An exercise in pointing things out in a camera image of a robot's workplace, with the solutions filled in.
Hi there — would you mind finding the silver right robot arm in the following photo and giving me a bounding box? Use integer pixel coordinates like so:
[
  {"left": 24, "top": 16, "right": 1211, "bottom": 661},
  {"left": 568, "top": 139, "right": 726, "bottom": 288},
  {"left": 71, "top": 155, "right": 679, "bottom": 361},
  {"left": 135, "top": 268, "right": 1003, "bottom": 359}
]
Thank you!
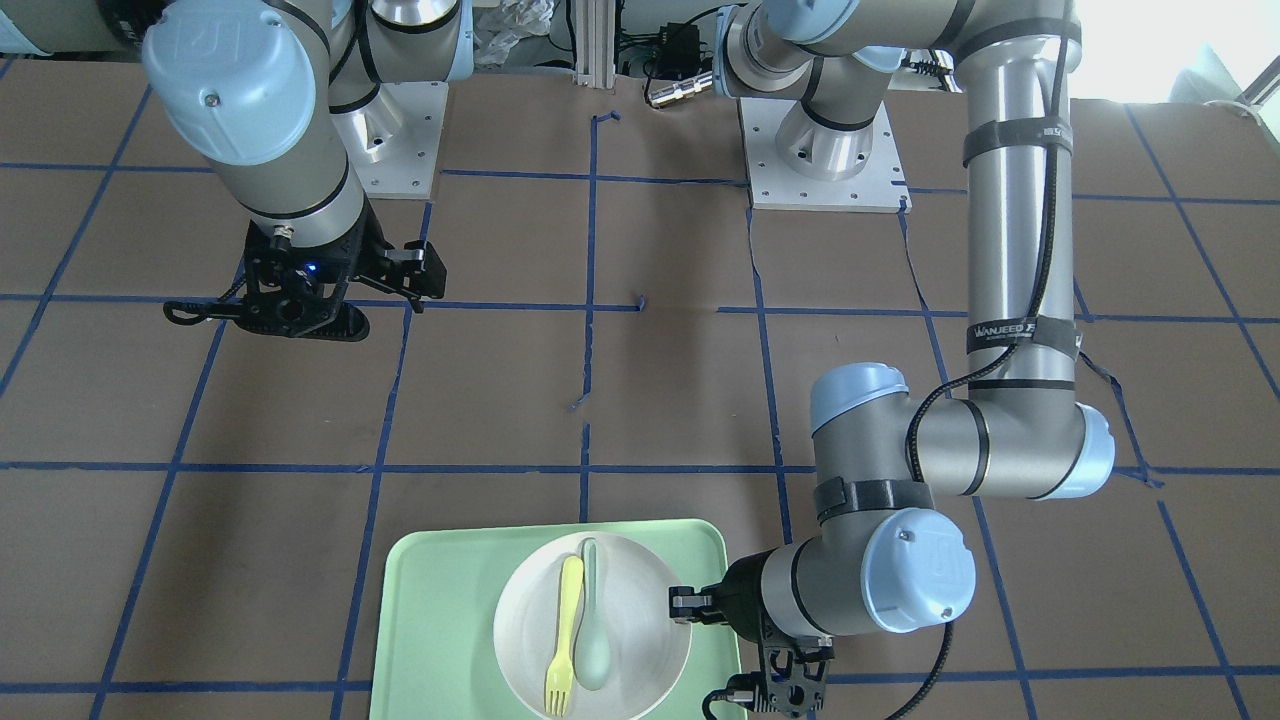
[{"left": 142, "top": 1, "right": 474, "bottom": 337}]

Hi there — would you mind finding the silver metal connector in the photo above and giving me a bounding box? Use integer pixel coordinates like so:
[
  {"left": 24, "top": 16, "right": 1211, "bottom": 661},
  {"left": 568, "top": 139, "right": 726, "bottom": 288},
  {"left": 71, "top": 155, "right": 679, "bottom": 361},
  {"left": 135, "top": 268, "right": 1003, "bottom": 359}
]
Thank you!
[{"left": 644, "top": 70, "right": 716, "bottom": 110}]

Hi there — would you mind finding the white round plate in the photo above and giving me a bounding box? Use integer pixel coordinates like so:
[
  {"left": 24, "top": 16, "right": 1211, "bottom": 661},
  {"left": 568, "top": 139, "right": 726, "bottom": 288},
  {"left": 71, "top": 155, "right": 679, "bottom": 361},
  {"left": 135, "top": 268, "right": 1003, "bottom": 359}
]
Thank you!
[{"left": 492, "top": 532, "right": 692, "bottom": 719}]

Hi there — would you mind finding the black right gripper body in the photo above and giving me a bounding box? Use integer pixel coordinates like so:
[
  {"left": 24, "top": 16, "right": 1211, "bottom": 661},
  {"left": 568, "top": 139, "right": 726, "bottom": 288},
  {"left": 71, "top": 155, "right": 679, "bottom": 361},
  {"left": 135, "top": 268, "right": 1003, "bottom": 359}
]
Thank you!
[{"left": 300, "top": 205, "right": 393, "bottom": 297}]

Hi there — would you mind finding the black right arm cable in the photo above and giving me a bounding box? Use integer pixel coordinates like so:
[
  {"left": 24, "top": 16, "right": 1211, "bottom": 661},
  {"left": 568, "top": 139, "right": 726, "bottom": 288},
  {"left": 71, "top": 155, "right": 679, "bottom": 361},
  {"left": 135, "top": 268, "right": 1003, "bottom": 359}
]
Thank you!
[{"left": 163, "top": 281, "right": 251, "bottom": 327}]

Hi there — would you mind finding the yellow plastic fork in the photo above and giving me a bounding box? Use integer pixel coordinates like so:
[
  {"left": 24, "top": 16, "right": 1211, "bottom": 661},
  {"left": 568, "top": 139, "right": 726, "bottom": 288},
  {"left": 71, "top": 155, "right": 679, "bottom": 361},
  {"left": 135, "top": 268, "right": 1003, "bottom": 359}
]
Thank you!
[{"left": 544, "top": 555, "right": 585, "bottom": 717}]

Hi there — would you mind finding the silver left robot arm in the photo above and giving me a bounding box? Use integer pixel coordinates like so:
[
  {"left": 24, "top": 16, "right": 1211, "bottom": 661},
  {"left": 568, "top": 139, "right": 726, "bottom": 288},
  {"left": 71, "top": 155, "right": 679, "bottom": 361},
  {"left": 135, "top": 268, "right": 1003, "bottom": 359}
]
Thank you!
[{"left": 669, "top": 1, "right": 1115, "bottom": 642}]

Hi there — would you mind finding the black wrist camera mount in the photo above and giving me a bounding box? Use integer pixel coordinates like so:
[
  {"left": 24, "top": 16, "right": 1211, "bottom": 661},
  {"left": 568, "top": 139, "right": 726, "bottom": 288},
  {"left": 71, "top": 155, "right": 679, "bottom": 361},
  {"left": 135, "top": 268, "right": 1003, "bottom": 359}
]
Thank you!
[
  {"left": 234, "top": 224, "right": 370, "bottom": 342},
  {"left": 731, "top": 611, "right": 835, "bottom": 717}
]

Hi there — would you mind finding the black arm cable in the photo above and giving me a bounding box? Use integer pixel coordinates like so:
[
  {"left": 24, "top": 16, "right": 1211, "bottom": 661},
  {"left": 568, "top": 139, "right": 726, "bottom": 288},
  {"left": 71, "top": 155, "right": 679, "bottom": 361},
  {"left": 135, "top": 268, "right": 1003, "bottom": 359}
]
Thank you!
[
  {"left": 163, "top": 281, "right": 251, "bottom": 327},
  {"left": 703, "top": 20, "right": 1076, "bottom": 720}
]

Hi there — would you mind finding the light green tray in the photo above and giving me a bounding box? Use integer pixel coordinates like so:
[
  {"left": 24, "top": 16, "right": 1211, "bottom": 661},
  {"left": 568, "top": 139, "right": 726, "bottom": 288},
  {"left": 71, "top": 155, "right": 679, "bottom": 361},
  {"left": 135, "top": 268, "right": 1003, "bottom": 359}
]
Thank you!
[{"left": 370, "top": 519, "right": 741, "bottom": 719}]

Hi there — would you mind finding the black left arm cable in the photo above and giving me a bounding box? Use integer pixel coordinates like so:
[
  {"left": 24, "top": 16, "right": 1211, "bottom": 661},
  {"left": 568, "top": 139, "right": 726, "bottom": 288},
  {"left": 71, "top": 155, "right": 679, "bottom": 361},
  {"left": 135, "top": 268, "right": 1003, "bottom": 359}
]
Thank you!
[{"left": 703, "top": 20, "right": 1076, "bottom": 720}]

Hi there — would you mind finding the black power adapter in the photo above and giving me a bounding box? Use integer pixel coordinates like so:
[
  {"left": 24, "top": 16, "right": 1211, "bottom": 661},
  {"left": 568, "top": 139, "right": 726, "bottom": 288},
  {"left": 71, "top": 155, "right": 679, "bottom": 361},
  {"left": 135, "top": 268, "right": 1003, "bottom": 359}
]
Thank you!
[{"left": 655, "top": 22, "right": 701, "bottom": 73}]

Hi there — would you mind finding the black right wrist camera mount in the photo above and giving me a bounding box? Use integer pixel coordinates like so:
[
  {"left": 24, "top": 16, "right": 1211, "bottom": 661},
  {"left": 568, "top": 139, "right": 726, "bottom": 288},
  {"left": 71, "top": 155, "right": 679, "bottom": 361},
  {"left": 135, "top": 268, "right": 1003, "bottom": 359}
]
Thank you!
[{"left": 234, "top": 224, "right": 370, "bottom": 342}]

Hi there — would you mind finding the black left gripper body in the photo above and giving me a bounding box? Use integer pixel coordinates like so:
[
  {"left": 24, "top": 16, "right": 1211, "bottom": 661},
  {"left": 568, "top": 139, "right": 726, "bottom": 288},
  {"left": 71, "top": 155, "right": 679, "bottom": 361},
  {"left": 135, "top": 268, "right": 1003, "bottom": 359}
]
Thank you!
[{"left": 718, "top": 551, "right": 773, "bottom": 643}]

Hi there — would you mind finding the aluminium frame post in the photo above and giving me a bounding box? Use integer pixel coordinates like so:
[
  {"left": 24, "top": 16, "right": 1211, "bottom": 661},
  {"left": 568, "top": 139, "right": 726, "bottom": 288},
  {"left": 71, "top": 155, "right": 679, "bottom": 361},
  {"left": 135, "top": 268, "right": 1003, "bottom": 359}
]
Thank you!
[{"left": 566, "top": 1, "right": 620, "bottom": 92}]

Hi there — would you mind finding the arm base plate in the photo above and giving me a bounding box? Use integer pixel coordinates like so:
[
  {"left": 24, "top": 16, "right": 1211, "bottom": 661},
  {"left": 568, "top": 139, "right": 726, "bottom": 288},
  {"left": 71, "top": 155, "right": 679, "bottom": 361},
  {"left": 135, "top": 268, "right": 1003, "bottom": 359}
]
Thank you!
[
  {"left": 739, "top": 97, "right": 913, "bottom": 213},
  {"left": 333, "top": 82, "right": 451, "bottom": 200}
]

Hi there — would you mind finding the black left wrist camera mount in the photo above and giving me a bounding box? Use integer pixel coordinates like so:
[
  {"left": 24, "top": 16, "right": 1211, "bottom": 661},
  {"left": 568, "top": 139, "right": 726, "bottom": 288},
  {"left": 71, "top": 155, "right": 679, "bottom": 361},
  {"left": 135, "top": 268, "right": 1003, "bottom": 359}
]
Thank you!
[{"left": 731, "top": 611, "right": 835, "bottom": 717}]

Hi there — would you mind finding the pale green plastic spoon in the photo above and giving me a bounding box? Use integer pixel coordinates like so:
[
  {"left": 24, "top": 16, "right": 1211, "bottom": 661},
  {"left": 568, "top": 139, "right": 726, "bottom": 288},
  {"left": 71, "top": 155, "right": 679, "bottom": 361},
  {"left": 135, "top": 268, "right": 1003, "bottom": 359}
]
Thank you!
[{"left": 573, "top": 537, "right": 613, "bottom": 691}]

